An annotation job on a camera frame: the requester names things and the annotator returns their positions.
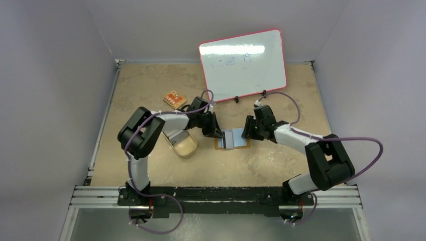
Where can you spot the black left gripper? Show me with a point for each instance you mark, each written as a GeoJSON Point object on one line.
{"type": "Point", "coordinates": [213, 131]}

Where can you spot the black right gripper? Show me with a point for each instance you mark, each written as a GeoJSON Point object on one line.
{"type": "Point", "coordinates": [255, 126]}

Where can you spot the yellow leather card holder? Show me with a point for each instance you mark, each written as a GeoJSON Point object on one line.
{"type": "Point", "coordinates": [239, 142]}

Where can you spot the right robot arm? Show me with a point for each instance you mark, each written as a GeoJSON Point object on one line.
{"type": "Point", "coordinates": [327, 160]}

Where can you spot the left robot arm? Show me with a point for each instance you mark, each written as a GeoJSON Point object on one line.
{"type": "Point", "coordinates": [142, 130]}

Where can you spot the beige oval card tray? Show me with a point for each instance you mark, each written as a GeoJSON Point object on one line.
{"type": "Point", "coordinates": [186, 148]}

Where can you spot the pink framed whiteboard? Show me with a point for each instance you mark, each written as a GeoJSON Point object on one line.
{"type": "Point", "coordinates": [243, 65]}

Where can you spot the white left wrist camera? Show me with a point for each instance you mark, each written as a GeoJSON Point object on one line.
{"type": "Point", "coordinates": [212, 106]}

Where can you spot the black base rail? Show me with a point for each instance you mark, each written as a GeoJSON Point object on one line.
{"type": "Point", "coordinates": [270, 201]}

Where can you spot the aluminium frame rails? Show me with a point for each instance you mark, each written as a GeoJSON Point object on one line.
{"type": "Point", "coordinates": [95, 215]}

